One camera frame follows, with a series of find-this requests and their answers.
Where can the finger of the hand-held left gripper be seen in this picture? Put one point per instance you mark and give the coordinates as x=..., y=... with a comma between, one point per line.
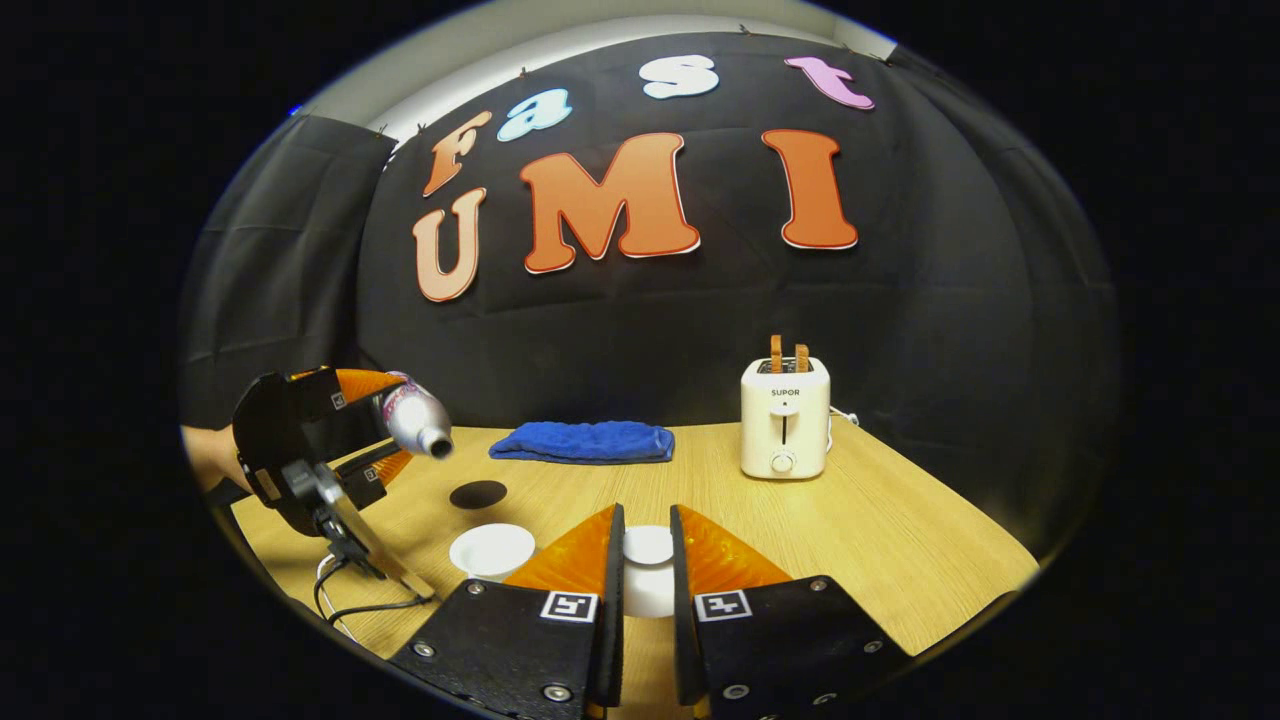
x=375, y=478
x=360, y=383

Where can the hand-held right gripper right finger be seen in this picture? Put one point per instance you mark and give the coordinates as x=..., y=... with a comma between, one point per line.
x=682, y=620

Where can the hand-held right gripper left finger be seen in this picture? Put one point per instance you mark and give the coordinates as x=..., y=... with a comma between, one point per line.
x=612, y=620

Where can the white teacup lid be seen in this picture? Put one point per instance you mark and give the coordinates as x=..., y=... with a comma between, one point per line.
x=648, y=580

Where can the silver water bottle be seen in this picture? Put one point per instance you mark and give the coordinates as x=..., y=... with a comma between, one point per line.
x=415, y=420

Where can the white teacup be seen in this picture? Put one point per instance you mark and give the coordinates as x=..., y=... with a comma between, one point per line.
x=492, y=548

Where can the blue towel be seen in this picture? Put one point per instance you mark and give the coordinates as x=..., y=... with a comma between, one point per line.
x=585, y=443

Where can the cream toaster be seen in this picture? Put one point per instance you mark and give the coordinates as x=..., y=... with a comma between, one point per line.
x=785, y=430

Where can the brown toast slice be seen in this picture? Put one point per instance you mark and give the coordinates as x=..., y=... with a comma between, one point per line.
x=776, y=352
x=802, y=357

